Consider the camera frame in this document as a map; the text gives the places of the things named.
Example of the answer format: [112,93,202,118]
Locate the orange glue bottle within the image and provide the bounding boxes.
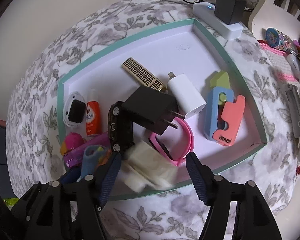
[85,89,100,137]

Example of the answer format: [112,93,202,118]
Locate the gold patterned lighter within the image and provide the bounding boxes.
[122,57,165,92]

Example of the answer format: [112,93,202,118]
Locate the pink watch band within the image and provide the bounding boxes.
[149,119,194,167]

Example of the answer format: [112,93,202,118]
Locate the white earbud case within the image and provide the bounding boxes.
[286,54,300,77]

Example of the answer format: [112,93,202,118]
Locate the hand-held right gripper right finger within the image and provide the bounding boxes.
[186,152,283,240]

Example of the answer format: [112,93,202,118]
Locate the teal shallow box tray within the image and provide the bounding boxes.
[57,18,267,201]

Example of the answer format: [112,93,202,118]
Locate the metal wristwatch colourful face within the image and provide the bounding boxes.
[265,27,294,53]

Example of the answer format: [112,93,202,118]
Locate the cream plastic comb piece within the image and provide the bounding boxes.
[121,141,178,193]

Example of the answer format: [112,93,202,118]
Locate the pink puppy toy figure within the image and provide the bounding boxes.
[60,132,87,155]

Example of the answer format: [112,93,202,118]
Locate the pink white knit mat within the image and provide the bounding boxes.
[257,40,300,83]

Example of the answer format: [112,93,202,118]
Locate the large blue pink toy knife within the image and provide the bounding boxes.
[204,70,246,147]

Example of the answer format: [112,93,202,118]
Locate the white power strip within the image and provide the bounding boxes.
[193,2,243,40]

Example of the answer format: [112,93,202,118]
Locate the black power adapter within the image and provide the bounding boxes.
[214,0,247,25]

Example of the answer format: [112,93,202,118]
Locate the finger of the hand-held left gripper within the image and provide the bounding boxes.
[59,167,84,184]

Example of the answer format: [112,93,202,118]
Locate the silver metal clip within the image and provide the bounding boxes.
[284,82,300,140]

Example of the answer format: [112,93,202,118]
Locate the black charger plug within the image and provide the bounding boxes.
[121,86,185,136]

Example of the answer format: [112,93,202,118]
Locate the purple plastic toy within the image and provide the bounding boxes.
[63,131,110,168]

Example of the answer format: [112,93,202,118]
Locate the white smartwatch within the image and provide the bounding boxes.
[62,91,87,128]

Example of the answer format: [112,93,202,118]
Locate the yellow green plastic item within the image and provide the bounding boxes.
[2,197,22,207]

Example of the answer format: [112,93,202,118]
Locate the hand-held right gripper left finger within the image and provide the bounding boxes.
[11,152,122,240]

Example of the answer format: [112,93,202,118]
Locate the white charger plug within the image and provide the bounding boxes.
[167,72,207,120]

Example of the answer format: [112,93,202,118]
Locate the white carved headboard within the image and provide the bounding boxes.
[247,0,300,38]

